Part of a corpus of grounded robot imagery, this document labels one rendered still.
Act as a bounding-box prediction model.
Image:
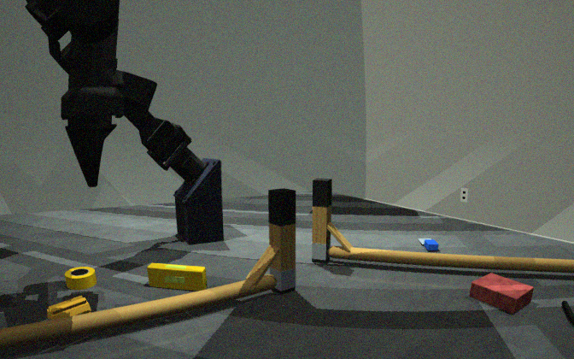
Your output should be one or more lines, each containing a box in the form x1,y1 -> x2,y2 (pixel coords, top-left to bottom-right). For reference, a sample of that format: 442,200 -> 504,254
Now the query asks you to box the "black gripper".
61,48 -> 125,187

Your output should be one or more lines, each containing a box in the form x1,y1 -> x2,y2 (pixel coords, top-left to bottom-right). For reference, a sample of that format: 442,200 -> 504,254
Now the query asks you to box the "red rectangular block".
470,273 -> 534,314

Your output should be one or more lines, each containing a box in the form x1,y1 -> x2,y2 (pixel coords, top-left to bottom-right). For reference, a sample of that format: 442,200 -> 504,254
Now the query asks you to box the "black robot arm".
25,0 -> 209,186

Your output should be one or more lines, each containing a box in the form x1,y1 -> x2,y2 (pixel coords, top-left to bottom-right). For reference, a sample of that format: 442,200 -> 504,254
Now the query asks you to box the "yellow rectangular block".
147,263 -> 208,291

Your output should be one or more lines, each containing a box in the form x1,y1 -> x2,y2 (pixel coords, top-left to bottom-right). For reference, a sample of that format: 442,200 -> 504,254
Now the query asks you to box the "yellow ring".
65,267 -> 97,290

